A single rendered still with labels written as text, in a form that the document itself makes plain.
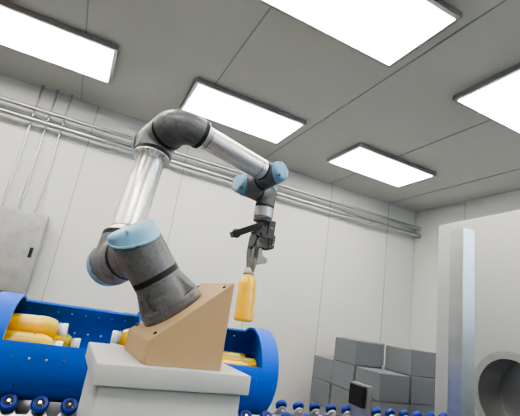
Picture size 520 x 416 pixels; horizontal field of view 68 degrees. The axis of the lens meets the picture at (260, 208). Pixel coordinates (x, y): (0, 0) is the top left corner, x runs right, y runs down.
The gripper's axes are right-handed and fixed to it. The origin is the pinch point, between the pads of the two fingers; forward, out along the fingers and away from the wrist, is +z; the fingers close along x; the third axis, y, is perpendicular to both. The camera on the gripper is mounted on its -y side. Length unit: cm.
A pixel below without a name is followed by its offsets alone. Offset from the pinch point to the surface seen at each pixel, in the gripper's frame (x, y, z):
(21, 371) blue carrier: -13, -63, 40
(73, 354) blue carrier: -14, -52, 34
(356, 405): -2, 52, 44
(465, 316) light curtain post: -36, 68, 5
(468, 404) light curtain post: -36, 70, 33
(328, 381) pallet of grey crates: 278, 219, 77
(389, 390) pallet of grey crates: 195, 235, 67
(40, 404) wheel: -11, -57, 48
